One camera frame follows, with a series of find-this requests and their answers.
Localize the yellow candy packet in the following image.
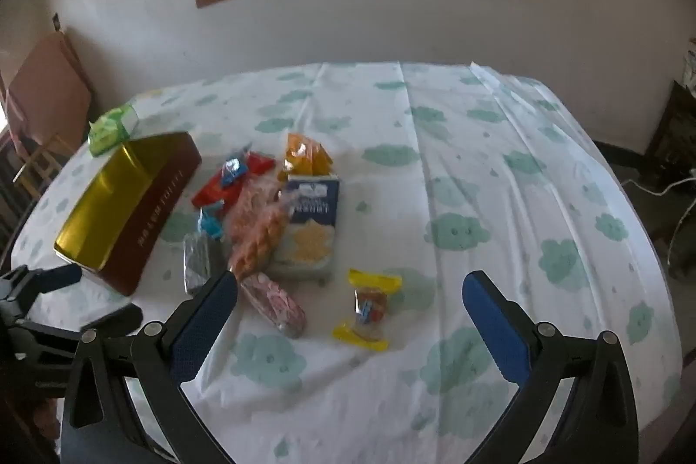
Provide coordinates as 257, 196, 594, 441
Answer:
333, 268, 403, 351

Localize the brown and gold tin box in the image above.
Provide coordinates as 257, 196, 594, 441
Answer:
53, 131, 203, 296

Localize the orange snack packet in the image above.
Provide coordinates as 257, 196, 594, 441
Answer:
278, 132, 335, 182

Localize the light wooden chair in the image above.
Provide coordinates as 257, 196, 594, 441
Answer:
13, 132, 74, 198

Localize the red snack packet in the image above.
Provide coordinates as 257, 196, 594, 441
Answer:
193, 151, 276, 209

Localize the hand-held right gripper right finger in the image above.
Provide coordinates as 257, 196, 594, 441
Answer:
461, 270, 640, 464

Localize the clear bag of orange snacks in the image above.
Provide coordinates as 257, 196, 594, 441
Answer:
224, 173, 289, 280

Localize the green tissue pack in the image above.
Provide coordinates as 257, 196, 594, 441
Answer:
87, 105, 139, 156

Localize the dark wooden furniture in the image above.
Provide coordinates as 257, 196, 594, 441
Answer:
0, 116, 39, 269

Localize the white cable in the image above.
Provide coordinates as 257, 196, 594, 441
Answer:
620, 173, 696, 197

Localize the dark wooden cabinet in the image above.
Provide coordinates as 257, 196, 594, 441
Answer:
644, 80, 696, 182

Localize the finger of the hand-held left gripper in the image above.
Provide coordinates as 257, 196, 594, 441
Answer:
22, 305, 143, 342
0, 264, 84, 304

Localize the stack of newspapers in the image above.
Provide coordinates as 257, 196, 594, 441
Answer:
682, 40, 696, 95

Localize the pink snack packet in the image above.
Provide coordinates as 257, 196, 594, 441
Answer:
239, 273, 308, 339

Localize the dark blue cracker packet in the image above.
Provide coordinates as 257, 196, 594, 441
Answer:
269, 173, 342, 287

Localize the silver snack packet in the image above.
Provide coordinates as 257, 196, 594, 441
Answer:
182, 231, 224, 295

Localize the small light blue packet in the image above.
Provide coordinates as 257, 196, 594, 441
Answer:
197, 203, 225, 242

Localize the white cloud-print cloth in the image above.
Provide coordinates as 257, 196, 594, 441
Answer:
11, 60, 683, 464

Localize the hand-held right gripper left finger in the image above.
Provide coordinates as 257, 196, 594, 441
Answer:
59, 270, 240, 464

